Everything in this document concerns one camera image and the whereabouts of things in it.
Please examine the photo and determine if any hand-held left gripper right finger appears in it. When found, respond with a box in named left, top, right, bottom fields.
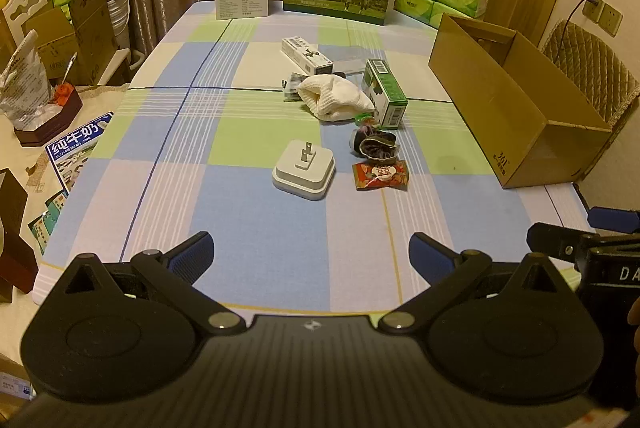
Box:
left=378, top=232, right=583, bottom=334

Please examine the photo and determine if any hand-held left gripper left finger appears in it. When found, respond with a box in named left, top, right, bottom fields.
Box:
left=62, top=231, right=242, bottom=335

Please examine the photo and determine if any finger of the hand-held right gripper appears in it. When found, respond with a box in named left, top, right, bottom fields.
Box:
left=587, top=206, right=640, bottom=235
left=526, top=221, right=601, bottom=267

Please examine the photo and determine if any cardboard box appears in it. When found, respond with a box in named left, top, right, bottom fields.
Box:
left=428, top=13, right=613, bottom=190

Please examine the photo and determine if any green and white carton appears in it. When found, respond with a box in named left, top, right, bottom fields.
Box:
left=362, top=58, right=408, bottom=130

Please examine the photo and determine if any white knitted towel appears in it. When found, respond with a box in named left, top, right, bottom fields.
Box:
left=297, top=74, right=375, bottom=124

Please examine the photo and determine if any clear plastic box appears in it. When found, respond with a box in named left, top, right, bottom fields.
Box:
left=334, top=46, right=387, bottom=77

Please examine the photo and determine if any white toothpaste box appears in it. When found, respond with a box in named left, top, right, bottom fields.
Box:
left=280, top=36, right=335, bottom=76

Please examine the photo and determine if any checked tablecloth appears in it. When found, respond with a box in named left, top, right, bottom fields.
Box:
left=32, top=0, right=592, bottom=315

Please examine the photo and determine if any red snack packet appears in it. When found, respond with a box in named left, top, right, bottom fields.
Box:
left=352, top=159, right=410, bottom=191

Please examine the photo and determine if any dark crumpled wrapper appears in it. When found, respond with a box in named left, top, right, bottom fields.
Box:
left=351, top=128, right=399, bottom=159

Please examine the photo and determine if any white power adapter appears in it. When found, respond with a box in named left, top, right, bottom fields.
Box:
left=272, top=140, right=336, bottom=201

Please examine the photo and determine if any quilted chair cover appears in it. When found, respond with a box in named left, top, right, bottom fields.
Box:
left=542, top=20, right=640, bottom=127

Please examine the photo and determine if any flat blue milk carton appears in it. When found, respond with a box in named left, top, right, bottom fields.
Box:
left=27, top=111, right=115, bottom=257

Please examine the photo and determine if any dark brown wooden box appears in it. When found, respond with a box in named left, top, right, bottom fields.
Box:
left=0, top=167, right=39, bottom=305

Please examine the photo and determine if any dark wooden tray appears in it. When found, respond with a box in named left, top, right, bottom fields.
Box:
left=13, top=84, right=84, bottom=148

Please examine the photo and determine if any tall brown cardboard carton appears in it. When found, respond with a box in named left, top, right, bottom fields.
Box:
left=67, top=0, right=132, bottom=87

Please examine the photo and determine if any crumpled plastic bag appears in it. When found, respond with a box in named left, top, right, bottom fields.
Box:
left=0, top=30, right=54, bottom=129

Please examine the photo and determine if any small brown cardboard carton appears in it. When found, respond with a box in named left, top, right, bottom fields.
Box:
left=22, top=6, right=77, bottom=82

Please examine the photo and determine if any stack of white bowls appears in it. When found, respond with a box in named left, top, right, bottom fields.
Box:
left=106, top=0, right=132, bottom=34

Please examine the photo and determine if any white carved chair back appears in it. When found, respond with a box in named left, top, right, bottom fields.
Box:
left=2, top=0, right=54, bottom=39

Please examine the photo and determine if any empty wall socket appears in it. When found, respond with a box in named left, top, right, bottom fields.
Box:
left=599, top=2, right=624, bottom=38

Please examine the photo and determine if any dark charging cable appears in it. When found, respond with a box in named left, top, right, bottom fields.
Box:
left=561, top=0, right=597, bottom=49

